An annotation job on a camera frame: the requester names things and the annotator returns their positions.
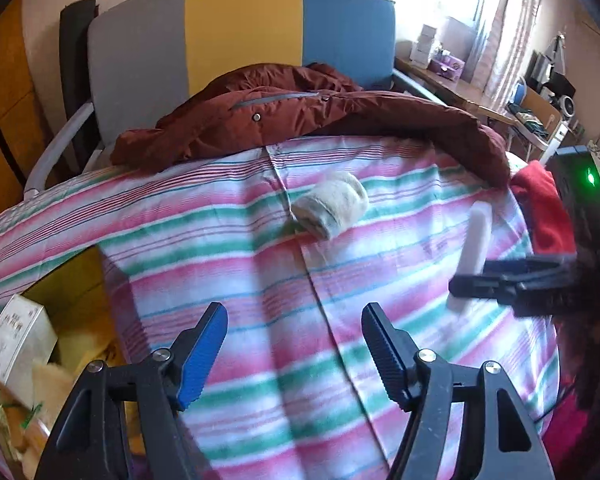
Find dark red down jacket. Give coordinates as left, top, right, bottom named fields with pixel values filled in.
left=110, top=63, right=509, bottom=188

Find white cloth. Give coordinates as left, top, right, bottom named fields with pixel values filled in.
left=291, top=171, right=368, bottom=240

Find white boxes on desk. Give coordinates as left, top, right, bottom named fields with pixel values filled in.
left=410, top=24, right=437, bottom=70

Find maroon storage box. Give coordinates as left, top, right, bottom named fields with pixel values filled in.
left=0, top=246, right=126, bottom=479

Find striped curtain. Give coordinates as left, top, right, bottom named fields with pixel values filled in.
left=471, top=0, right=540, bottom=106

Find wooden desk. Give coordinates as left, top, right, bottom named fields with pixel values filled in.
left=394, top=58, right=568, bottom=162

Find red cloth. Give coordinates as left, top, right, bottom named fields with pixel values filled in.
left=510, top=160, right=577, bottom=255

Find yellow sponge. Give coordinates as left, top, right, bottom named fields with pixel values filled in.
left=21, top=362, right=74, bottom=479

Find striped tablecloth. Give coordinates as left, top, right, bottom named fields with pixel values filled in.
left=0, top=136, right=559, bottom=479

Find white cardboard box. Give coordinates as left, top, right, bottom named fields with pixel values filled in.
left=0, top=295, right=57, bottom=391

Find purple box on desk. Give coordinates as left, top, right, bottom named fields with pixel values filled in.
left=428, top=54, right=465, bottom=82

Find grey yellow blue chair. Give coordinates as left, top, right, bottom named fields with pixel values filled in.
left=24, top=0, right=426, bottom=197

